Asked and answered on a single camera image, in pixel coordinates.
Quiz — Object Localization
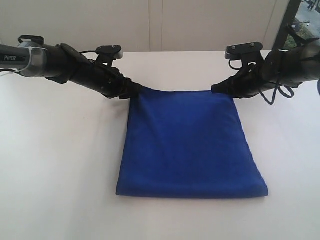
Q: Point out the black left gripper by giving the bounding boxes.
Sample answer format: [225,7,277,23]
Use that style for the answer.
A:
[56,43,143,100]

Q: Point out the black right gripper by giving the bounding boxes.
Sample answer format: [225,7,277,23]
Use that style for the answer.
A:
[211,48,300,99]

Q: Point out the blue microfiber cloth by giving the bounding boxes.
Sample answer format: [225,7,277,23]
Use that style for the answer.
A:
[116,88,269,199]

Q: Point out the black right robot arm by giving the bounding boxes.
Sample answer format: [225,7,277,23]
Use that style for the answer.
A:
[211,25,320,99]

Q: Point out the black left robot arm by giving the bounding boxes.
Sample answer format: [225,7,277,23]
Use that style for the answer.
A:
[0,35,143,99]

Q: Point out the beige cabinet doors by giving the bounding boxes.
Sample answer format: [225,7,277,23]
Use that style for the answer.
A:
[0,0,289,52]

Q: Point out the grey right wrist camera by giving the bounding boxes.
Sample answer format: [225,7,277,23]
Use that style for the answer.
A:
[224,42,263,61]

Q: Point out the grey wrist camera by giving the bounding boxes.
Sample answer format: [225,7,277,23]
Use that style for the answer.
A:
[224,42,263,61]
[95,45,124,60]

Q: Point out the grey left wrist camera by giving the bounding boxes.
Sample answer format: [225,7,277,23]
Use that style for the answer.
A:
[95,45,124,60]

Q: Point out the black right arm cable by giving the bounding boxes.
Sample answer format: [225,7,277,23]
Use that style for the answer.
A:
[258,82,293,106]

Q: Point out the dark window frame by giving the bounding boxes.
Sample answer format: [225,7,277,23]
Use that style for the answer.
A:
[272,0,301,50]

